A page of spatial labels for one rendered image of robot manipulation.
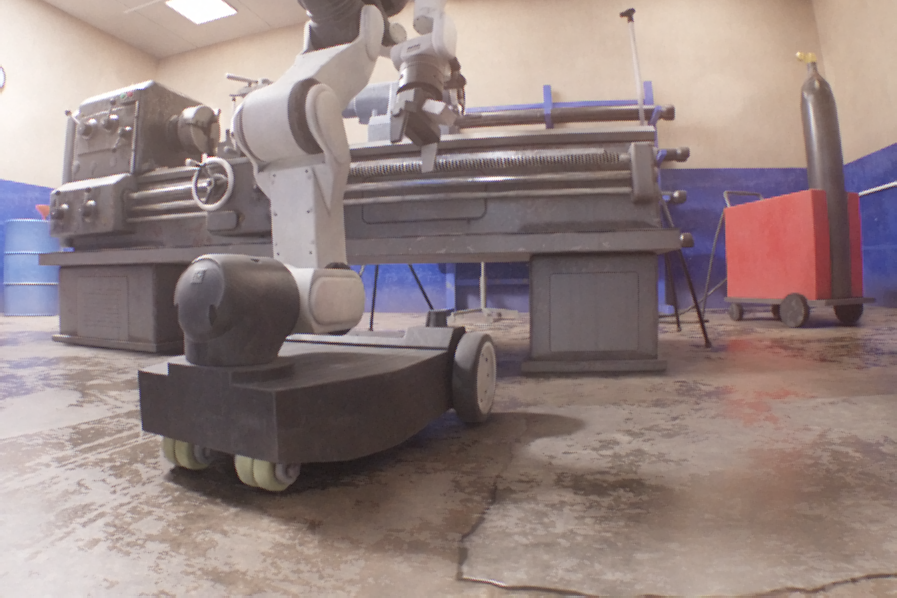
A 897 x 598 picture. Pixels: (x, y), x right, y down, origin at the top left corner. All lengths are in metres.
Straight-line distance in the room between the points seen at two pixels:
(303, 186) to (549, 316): 1.07
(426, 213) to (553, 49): 3.87
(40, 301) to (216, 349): 4.65
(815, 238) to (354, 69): 2.69
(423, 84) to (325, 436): 0.63
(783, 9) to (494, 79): 3.21
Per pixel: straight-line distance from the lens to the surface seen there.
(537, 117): 4.94
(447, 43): 1.05
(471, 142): 1.91
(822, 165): 3.37
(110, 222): 2.59
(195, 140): 2.71
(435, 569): 0.61
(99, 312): 2.78
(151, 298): 2.50
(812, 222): 3.24
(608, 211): 1.86
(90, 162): 2.99
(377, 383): 0.84
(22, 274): 5.40
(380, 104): 2.25
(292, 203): 1.00
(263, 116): 0.96
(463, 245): 1.70
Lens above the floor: 0.31
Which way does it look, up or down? 2 degrees up
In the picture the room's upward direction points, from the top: 1 degrees counter-clockwise
